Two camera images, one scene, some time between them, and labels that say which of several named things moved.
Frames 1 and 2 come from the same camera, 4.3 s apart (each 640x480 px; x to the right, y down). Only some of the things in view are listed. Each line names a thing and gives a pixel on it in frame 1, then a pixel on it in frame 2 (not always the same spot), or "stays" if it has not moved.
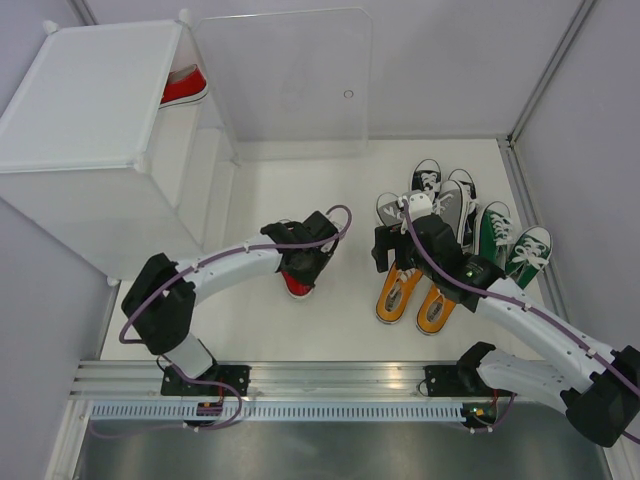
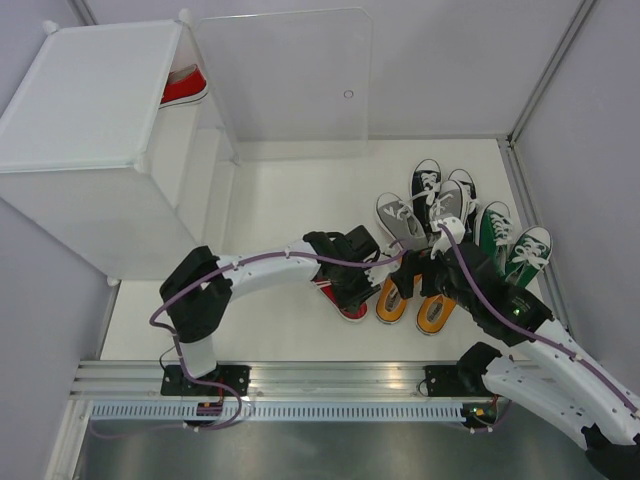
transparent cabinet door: (295, 84) stays
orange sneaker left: (395, 294) stays
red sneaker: (295, 288) to (325, 287)
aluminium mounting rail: (271, 379) stays
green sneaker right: (529, 253) stays
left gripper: (324, 256) to (364, 294)
